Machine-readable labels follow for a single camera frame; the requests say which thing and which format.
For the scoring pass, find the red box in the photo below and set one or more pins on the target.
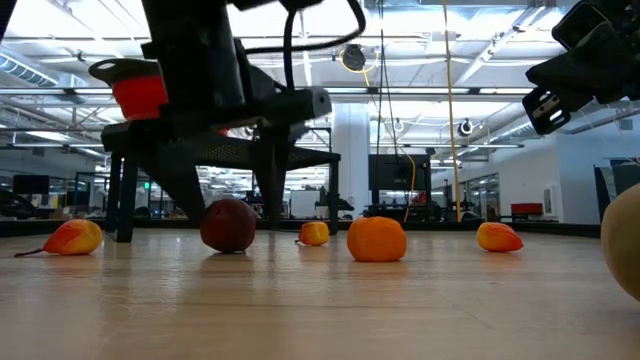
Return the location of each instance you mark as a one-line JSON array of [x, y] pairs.
[[527, 209]]

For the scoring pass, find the small black monitor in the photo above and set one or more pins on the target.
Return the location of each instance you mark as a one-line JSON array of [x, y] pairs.
[[30, 184]]

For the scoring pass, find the dark office partition panel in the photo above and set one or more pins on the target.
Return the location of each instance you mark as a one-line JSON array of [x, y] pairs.
[[625, 172]]

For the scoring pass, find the large black monitor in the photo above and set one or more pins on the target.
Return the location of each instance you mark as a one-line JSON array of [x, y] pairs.
[[395, 172]]

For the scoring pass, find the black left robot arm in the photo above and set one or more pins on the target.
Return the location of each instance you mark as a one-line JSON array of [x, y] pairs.
[[185, 20]]

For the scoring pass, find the brown-green kiwi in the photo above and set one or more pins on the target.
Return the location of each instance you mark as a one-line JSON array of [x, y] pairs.
[[627, 240]]

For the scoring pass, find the orange tangerine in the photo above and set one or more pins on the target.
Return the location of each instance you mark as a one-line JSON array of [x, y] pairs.
[[376, 240]]

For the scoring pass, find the black perforated metal stand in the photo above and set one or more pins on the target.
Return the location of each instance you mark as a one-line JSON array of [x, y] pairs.
[[127, 210]]

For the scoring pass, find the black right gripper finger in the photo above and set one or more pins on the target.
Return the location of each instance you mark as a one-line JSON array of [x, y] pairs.
[[585, 82], [575, 55]]

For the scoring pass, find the red collapsible colander grey rim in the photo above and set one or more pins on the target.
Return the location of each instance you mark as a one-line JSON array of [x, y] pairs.
[[135, 97]]

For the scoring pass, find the white cabinet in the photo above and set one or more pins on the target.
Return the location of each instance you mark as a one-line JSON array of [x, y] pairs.
[[305, 202]]

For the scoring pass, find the dark red plum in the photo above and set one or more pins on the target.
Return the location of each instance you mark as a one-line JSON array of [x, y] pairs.
[[230, 227]]

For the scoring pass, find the black aluminium table frame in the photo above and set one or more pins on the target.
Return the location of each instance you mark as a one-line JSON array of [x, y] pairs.
[[550, 230]]

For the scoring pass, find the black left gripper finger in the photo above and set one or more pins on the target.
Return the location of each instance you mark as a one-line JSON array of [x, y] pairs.
[[272, 180], [180, 175]]

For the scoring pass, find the silver ventilation duct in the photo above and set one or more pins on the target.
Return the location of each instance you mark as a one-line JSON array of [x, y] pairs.
[[30, 74]]

